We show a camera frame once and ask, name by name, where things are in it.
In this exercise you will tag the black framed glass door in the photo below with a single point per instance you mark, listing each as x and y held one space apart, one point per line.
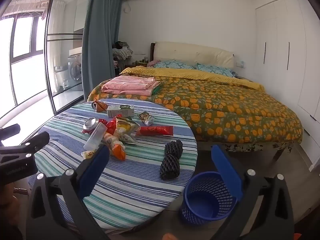
65 50

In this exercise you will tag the small cream wrapper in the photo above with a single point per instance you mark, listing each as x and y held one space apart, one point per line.
88 154

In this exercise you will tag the white pedal bin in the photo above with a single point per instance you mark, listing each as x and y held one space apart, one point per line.
60 76

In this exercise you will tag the teal floral pillow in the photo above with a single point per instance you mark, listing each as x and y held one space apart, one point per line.
173 64
215 70

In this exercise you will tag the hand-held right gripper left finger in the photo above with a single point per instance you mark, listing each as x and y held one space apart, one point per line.
95 171

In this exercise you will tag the yellow blanket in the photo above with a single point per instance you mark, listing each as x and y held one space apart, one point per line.
190 73

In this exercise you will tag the pile of clothes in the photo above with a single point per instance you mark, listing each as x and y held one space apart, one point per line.
122 50

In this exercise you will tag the white wall socket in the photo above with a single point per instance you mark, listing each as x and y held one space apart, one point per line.
240 64

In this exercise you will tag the grey blue curtain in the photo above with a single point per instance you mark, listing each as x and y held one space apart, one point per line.
100 42

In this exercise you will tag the black framed window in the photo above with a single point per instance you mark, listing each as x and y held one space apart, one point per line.
22 60

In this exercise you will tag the white drink carton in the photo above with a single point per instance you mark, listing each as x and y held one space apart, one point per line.
120 111

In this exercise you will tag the gold brown snack packet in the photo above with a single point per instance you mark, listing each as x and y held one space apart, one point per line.
147 119

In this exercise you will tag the orange chips bag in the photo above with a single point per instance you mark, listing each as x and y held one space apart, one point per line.
99 106

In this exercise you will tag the blue mesh wastebasket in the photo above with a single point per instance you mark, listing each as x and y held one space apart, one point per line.
200 205

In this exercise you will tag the orange white snack wrapper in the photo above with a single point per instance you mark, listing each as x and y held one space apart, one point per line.
115 146

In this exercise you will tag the cream padded headboard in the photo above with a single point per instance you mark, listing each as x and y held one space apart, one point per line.
195 52

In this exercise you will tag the white wardrobe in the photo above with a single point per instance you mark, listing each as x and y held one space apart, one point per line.
282 55

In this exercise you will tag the orange floral quilt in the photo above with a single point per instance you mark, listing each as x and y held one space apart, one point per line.
225 107

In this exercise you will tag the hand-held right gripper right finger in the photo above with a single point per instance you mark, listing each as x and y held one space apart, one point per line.
227 173

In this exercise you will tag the washing machine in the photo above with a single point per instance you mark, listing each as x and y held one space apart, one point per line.
75 70

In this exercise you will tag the yellow green snack bag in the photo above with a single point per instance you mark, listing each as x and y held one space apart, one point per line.
125 128

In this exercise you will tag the black foam fruit net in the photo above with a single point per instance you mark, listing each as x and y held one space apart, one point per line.
170 168
173 148

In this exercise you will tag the long red snack packet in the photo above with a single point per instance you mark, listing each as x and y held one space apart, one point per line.
155 130

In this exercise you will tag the crushed red silver can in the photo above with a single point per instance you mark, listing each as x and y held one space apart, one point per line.
90 125

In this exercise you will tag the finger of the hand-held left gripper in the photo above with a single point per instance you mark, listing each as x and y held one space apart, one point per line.
10 130
32 142

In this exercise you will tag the folded pink bedsheet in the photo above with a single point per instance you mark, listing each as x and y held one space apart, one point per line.
130 85

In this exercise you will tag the red plastic bag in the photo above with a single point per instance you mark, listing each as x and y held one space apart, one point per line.
110 124

